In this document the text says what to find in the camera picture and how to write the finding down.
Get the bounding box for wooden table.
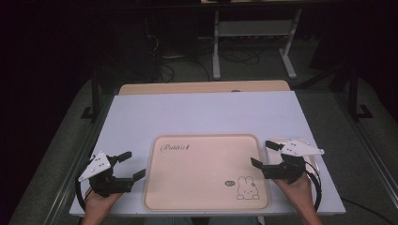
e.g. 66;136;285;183
118;80;291;96

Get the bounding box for black cables on floor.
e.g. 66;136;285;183
146;34;261;83

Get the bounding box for black metal stand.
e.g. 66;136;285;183
80;69;102;122
346;65;375;122

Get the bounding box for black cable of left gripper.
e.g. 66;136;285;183
74;164;94;214

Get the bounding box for white metal desk frame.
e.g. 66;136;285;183
211;8;303;81

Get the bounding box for aluminium rail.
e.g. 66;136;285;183
331;91;398;199
41;93;115;225

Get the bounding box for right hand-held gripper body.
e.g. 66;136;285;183
262;139;326;185

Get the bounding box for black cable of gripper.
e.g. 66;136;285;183
74;164;94;214
302;161;323;213

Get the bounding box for person's left hand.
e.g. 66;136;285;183
84;187;124;218

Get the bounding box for beige tray with rabbit print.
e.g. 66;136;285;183
143;133;272;212

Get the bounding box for person's right hand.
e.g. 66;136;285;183
273;172;314;215

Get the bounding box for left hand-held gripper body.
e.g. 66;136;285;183
77;151;134;198

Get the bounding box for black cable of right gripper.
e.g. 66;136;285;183
302;161;323;213

